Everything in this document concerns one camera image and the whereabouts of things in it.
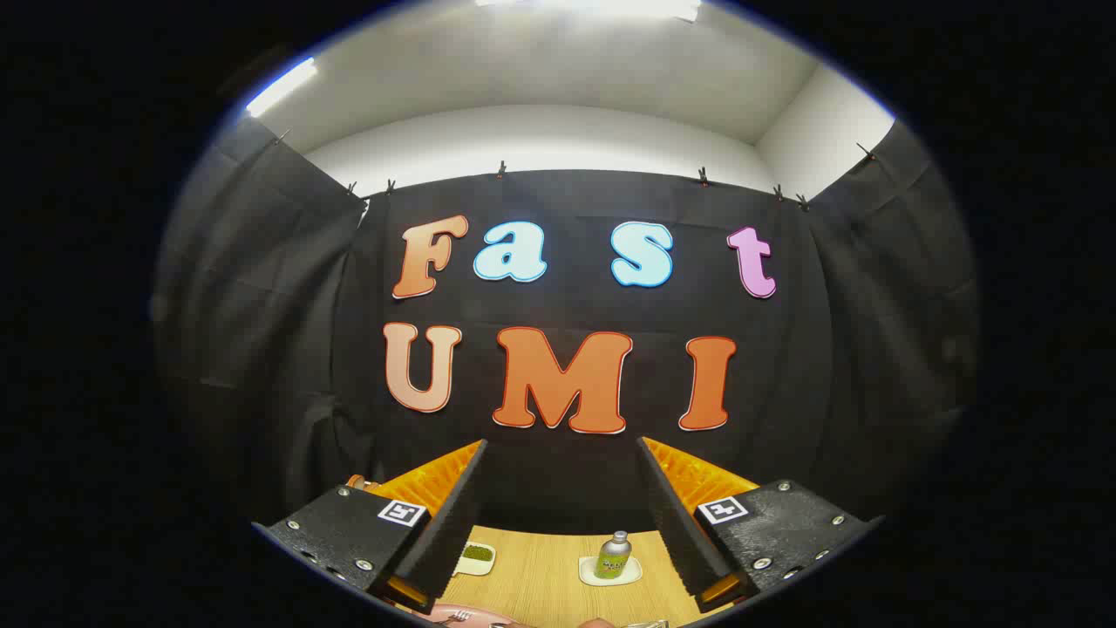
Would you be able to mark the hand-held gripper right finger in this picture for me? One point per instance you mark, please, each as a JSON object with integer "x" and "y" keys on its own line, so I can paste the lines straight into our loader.
{"x": 671, "y": 515}

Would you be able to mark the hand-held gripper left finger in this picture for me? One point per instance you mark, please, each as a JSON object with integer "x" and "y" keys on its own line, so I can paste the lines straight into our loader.
{"x": 453, "y": 515}

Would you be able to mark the white divided snack dish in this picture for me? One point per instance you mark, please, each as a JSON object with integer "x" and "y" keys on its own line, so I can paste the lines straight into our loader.
{"x": 478, "y": 563}

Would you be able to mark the white square coaster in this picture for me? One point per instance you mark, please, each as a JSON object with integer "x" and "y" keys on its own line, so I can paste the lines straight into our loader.
{"x": 633, "y": 576}

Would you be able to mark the green soda bottle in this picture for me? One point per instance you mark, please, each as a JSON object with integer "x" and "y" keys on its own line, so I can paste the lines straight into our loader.
{"x": 613, "y": 558}

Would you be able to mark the pink round plate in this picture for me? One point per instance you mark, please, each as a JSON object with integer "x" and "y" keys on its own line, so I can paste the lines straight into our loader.
{"x": 432, "y": 613}

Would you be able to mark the row of black cloth clips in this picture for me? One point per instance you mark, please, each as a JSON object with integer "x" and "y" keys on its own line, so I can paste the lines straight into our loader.
{"x": 501, "y": 168}

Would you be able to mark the long ceiling light strip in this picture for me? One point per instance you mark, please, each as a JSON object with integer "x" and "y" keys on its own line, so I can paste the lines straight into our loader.
{"x": 281, "y": 87}

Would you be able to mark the wide ceiling light panel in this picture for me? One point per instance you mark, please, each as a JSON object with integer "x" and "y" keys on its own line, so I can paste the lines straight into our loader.
{"x": 593, "y": 7}

